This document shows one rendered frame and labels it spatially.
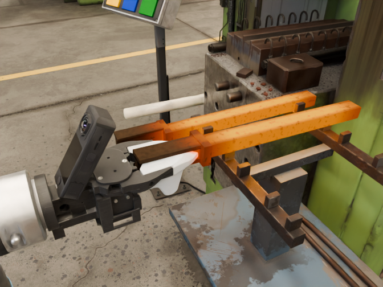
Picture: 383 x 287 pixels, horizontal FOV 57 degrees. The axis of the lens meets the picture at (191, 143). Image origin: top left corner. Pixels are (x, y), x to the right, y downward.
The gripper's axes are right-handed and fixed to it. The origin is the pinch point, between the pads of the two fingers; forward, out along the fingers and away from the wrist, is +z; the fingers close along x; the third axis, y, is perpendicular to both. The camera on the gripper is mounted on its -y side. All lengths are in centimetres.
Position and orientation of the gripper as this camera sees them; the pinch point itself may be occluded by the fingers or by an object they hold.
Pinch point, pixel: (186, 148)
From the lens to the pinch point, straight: 49.9
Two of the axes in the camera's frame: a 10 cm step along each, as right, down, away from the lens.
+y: -0.1, 8.2, 5.8
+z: 8.9, -2.5, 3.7
